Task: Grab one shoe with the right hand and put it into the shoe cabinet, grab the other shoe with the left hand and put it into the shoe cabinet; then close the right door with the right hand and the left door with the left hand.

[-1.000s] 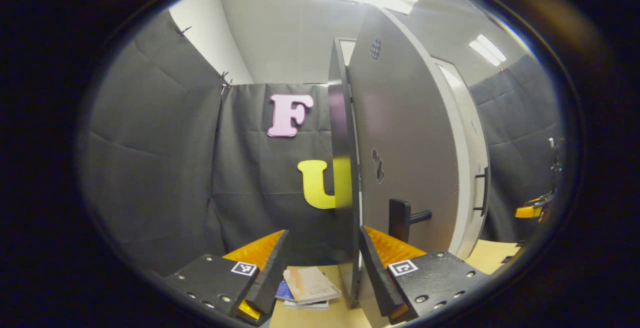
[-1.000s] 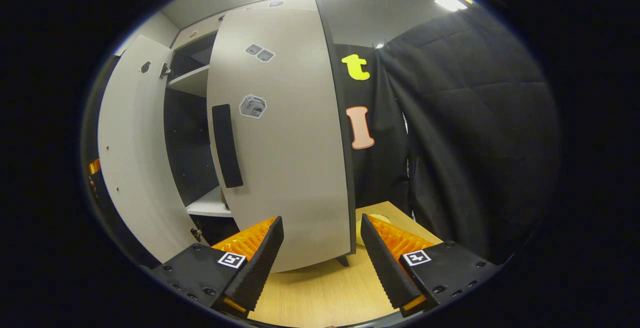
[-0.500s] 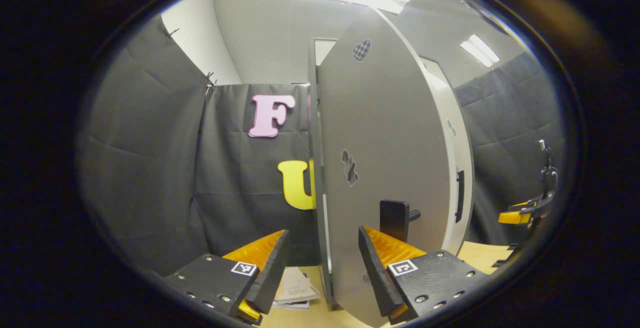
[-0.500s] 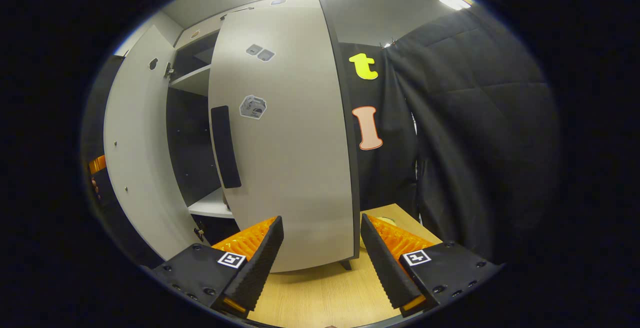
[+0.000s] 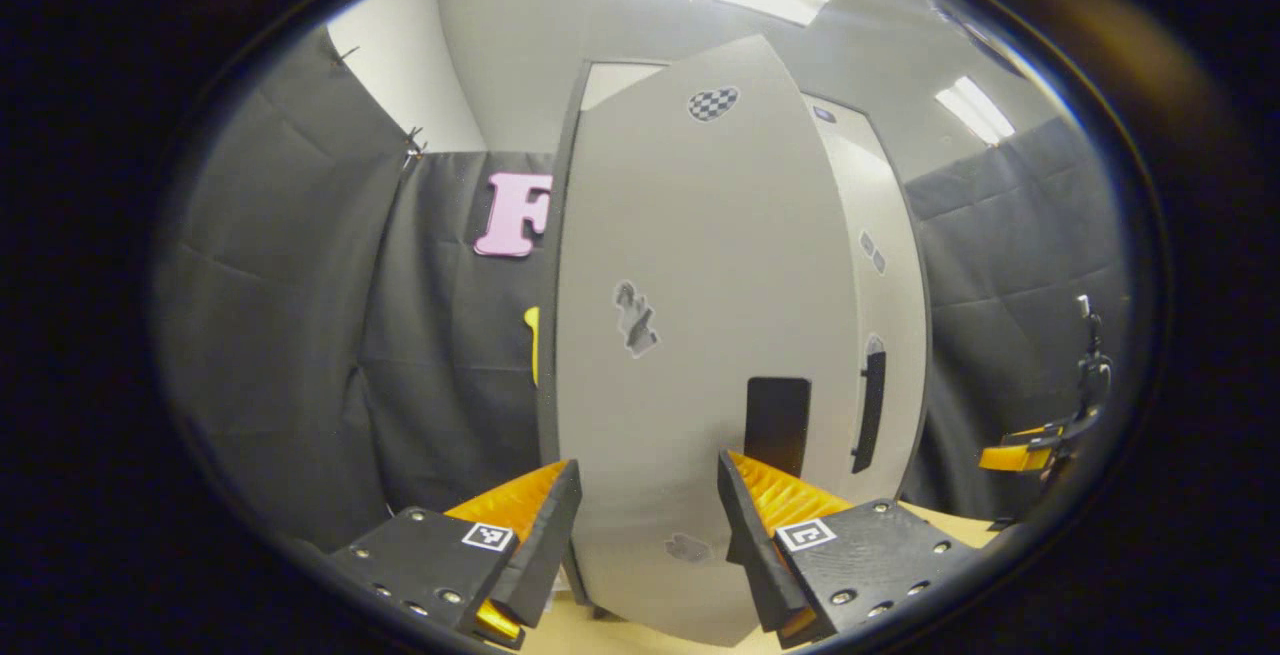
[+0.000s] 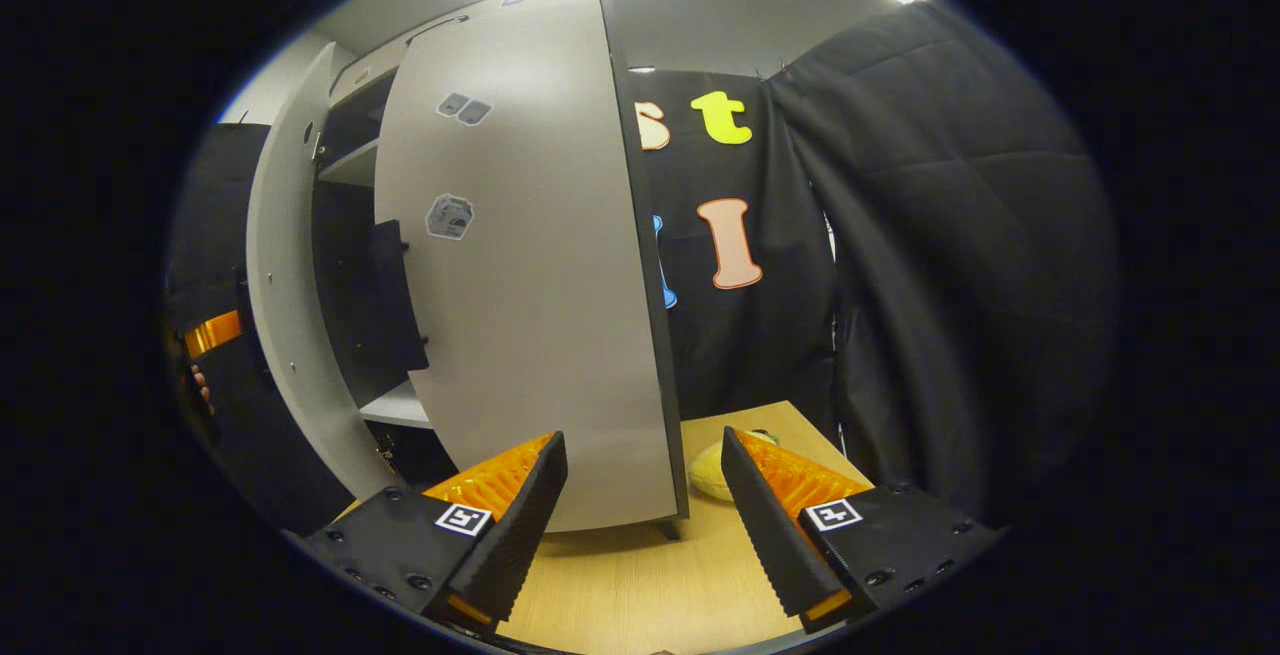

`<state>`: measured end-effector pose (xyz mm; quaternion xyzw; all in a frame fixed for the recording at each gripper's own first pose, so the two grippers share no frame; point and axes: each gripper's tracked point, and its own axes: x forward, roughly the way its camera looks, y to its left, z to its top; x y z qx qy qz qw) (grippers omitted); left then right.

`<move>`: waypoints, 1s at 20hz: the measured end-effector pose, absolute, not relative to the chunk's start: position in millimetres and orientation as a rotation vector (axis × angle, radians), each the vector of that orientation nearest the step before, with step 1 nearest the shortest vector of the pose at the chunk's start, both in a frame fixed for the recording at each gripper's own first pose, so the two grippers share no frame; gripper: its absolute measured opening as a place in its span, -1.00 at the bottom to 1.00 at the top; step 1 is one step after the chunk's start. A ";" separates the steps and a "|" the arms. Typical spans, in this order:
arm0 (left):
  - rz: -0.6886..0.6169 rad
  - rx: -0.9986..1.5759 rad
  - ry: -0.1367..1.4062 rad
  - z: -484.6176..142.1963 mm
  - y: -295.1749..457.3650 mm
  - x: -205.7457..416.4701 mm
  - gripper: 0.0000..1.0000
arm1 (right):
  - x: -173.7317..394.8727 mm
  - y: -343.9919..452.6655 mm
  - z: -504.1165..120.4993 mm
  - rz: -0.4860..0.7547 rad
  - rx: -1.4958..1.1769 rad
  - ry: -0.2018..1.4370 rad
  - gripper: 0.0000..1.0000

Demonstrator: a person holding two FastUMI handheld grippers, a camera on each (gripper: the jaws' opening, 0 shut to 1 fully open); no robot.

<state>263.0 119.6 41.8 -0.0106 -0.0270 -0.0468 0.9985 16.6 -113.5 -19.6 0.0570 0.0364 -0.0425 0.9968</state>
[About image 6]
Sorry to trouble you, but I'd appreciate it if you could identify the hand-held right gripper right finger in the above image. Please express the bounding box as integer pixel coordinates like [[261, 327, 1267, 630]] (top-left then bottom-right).
[[720, 426, 1006, 636]]

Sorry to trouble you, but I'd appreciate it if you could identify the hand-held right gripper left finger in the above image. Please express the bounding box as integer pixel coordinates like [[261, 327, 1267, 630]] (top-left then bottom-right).
[[298, 431, 569, 633]]

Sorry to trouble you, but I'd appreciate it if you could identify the white cabinet shelf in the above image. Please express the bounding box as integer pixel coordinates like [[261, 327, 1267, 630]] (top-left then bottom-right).
[[357, 379, 437, 432], [317, 137, 382, 189]]

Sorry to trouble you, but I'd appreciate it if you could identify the white cabinet drawer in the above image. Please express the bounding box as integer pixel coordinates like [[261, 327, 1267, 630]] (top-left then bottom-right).
[[329, 0, 531, 106]]

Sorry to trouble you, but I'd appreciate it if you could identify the yellow soft object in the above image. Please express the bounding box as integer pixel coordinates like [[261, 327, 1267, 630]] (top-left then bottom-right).
[[687, 429, 782, 504]]

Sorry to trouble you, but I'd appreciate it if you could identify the black quilted curtain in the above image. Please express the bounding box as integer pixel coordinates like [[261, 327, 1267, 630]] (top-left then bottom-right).
[[163, 122, 353, 538], [768, 0, 1121, 528]]

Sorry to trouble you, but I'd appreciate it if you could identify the black backdrop cloth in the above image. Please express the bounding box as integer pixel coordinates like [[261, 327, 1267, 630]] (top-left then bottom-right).
[[628, 68, 843, 428]]

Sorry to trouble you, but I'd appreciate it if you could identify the metal drawer handle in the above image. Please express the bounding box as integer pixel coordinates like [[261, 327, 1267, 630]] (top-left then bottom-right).
[[404, 14, 472, 42]]

